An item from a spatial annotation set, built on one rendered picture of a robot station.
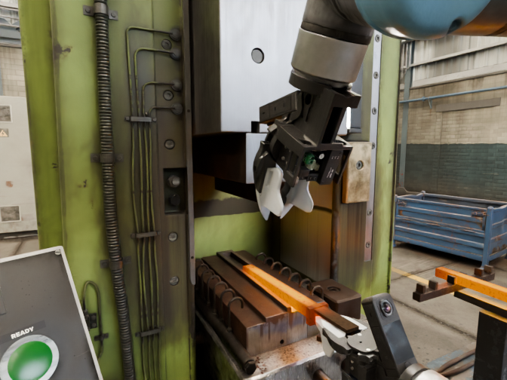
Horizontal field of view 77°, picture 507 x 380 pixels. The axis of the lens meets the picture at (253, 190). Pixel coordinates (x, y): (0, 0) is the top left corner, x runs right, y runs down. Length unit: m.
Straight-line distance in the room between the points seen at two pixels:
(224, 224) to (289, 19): 0.70
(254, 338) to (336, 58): 0.55
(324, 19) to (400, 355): 0.46
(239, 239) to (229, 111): 0.66
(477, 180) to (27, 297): 8.80
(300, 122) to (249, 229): 0.82
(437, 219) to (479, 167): 4.51
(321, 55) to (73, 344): 0.45
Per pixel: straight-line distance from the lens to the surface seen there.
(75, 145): 0.68
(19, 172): 5.89
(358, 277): 1.06
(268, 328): 0.73
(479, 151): 8.93
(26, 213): 5.96
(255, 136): 0.61
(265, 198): 0.44
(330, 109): 0.35
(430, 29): 0.25
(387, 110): 1.07
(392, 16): 0.24
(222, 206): 1.12
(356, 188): 0.95
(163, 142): 0.70
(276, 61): 0.65
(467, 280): 1.00
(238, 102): 0.60
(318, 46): 0.35
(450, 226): 4.48
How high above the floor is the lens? 1.33
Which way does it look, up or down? 7 degrees down
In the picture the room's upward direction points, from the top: straight up
